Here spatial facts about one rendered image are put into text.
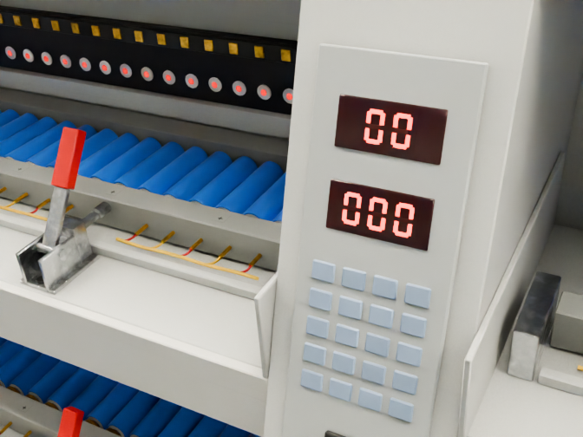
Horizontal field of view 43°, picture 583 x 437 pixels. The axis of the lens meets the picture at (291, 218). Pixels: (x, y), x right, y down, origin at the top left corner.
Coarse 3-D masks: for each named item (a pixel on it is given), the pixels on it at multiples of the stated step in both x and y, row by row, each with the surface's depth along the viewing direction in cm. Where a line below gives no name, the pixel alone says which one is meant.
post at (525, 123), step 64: (320, 0) 30; (384, 0) 29; (448, 0) 28; (512, 0) 27; (576, 0) 36; (512, 64) 28; (576, 64) 41; (512, 128) 28; (512, 192) 31; (448, 320) 31; (448, 384) 32
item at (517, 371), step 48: (528, 240) 37; (576, 240) 44; (528, 288) 41; (576, 288) 40; (480, 336) 30; (528, 336) 34; (576, 336) 35; (480, 384) 32; (528, 384) 35; (576, 384) 34; (480, 432) 32; (528, 432) 32; (576, 432) 32
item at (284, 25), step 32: (0, 0) 66; (32, 0) 64; (64, 0) 62; (96, 0) 61; (128, 0) 59; (160, 0) 58; (192, 0) 57; (224, 0) 55; (256, 0) 54; (288, 0) 53; (256, 32) 55; (288, 32) 53; (224, 128) 58; (576, 128) 46; (576, 160) 46; (576, 192) 47; (576, 224) 47
